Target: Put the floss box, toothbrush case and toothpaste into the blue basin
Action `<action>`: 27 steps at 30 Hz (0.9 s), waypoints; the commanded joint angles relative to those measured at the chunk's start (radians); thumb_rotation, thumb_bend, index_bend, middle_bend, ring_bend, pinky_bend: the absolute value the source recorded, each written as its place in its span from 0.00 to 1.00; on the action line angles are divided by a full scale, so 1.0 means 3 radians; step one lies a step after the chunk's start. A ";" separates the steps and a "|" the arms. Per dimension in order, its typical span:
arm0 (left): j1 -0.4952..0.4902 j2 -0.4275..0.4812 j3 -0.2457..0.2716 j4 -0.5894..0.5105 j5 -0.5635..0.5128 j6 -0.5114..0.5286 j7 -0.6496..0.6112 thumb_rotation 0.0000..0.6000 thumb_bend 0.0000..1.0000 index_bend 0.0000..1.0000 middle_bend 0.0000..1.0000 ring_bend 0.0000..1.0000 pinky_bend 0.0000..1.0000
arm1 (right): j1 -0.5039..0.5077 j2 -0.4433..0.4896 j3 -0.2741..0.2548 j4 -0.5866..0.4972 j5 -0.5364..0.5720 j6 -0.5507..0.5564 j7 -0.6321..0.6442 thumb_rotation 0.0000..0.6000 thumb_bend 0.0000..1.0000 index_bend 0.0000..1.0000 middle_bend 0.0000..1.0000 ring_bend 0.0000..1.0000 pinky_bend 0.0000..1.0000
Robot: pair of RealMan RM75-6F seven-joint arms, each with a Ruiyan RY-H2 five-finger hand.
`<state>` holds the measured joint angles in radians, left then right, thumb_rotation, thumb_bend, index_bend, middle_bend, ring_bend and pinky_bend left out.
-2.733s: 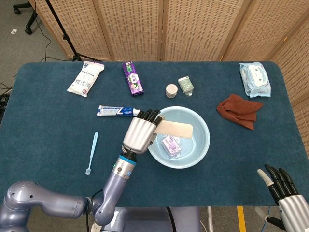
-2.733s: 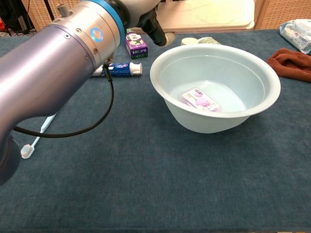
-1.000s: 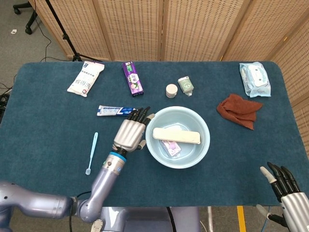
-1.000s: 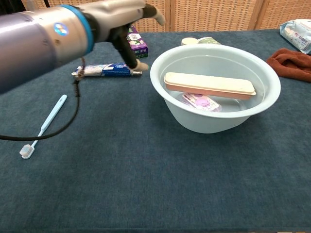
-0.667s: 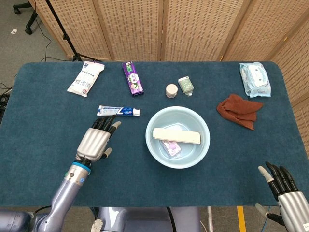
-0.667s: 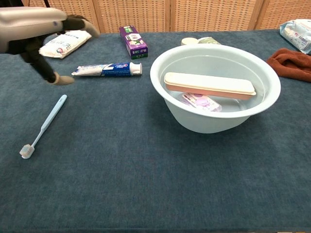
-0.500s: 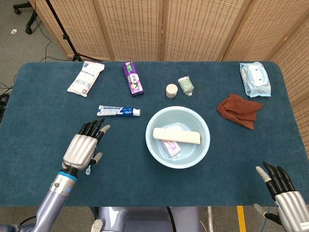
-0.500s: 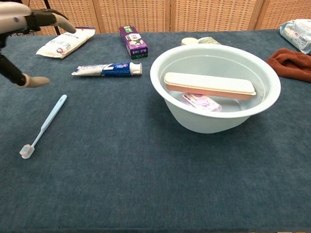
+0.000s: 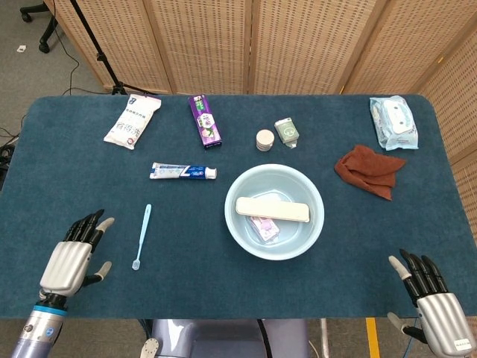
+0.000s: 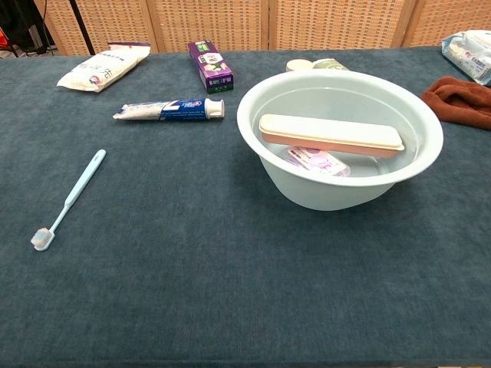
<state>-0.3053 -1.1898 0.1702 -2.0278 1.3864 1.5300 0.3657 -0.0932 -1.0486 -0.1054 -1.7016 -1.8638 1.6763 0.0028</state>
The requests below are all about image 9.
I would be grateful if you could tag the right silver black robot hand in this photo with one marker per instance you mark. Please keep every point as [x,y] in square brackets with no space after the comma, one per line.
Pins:
[441,320]

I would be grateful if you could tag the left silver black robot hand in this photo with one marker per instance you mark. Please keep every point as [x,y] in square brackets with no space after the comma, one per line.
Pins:
[67,266]

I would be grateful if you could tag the white blue toothpaste tube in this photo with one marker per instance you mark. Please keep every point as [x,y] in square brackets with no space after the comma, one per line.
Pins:
[179,171]

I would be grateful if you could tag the light blue plastic basin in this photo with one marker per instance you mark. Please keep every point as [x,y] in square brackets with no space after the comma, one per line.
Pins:
[298,238]

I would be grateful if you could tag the purple floss pick box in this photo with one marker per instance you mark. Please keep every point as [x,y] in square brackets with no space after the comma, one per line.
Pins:
[265,229]

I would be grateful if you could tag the cream pink toothbrush case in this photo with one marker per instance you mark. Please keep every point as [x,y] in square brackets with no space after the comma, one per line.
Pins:
[272,209]

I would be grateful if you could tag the yellow floor tape strip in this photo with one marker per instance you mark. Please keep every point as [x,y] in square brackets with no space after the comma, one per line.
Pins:
[372,337]

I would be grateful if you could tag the light blue toothbrush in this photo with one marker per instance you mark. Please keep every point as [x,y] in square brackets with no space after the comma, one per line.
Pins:
[143,231]

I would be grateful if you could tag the dark blue table cloth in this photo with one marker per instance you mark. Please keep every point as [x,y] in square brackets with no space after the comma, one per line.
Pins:
[335,276]

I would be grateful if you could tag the white cloth packet bag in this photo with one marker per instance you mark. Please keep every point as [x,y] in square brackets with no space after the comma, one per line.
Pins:
[128,123]

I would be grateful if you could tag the brown towel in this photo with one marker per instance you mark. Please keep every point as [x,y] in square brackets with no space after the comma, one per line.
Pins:
[365,168]

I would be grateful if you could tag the grey-blue robot torso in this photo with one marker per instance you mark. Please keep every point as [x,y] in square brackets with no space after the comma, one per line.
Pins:
[223,339]

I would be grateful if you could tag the purple toothpaste carton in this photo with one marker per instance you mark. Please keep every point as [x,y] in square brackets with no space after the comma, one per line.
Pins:
[205,123]

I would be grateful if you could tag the light blue wet wipes pack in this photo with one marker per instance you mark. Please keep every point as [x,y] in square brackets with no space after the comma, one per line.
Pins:
[395,123]

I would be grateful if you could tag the black tripod stand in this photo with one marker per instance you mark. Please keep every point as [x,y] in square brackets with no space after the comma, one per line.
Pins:
[97,56]

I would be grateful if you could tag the black office chair base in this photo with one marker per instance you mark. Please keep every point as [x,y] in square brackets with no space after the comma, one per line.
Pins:
[48,33]

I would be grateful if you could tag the small cream jar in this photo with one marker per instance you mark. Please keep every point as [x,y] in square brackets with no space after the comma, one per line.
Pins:
[265,138]

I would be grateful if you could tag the small green soap box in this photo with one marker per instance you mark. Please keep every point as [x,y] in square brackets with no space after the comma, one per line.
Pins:
[286,130]

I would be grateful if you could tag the woven folding screen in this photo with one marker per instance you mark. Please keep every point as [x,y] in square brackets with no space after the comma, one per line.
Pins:
[208,44]

